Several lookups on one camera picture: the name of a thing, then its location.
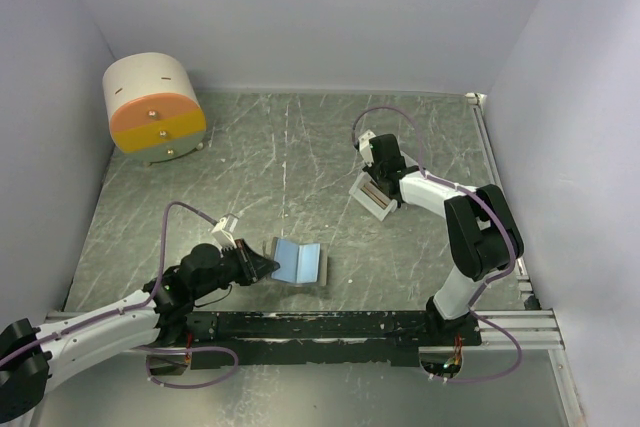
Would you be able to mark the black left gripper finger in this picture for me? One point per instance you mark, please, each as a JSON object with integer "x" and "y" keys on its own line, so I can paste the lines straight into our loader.
{"x": 254, "y": 269}
{"x": 244, "y": 252}

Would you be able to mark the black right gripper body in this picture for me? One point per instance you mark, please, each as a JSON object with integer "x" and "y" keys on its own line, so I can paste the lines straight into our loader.
{"x": 375, "y": 171}

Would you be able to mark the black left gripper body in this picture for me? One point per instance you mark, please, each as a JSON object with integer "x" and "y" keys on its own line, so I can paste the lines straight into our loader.
{"x": 230, "y": 267}

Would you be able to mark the white card tray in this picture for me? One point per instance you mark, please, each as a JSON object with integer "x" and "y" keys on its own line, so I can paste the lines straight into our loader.
{"x": 365, "y": 192}

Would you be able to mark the blue silver card holder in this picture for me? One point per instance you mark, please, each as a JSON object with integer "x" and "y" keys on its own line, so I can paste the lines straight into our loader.
{"x": 300, "y": 265}

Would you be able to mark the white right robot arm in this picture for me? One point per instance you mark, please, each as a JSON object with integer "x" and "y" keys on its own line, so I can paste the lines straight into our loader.
{"x": 484, "y": 239}

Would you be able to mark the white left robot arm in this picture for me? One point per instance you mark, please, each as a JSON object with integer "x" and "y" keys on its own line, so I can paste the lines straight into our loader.
{"x": 36, "y": 359}

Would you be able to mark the round drawer cabinet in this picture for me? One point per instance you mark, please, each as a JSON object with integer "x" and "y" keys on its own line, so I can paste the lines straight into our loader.
{"x": 153, "y": 113}

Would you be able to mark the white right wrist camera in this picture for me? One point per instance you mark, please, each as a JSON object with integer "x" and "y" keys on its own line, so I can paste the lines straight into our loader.
{"x": 364, "y": 147}

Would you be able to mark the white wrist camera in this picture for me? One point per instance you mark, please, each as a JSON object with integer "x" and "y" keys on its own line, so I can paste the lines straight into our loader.
{"x": 223, "y": 230}
{"x": 364, "y": 147}

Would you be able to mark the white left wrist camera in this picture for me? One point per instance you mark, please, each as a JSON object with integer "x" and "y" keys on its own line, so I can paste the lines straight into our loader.
{"x": 223, "y": 230}

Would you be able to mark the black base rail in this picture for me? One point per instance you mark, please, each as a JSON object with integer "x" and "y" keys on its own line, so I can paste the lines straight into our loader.
{"x": 299, "y": 338}

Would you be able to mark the aluminium frame rail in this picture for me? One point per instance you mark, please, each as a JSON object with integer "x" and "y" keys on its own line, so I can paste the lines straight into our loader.
{"x": 532, "y": 328}

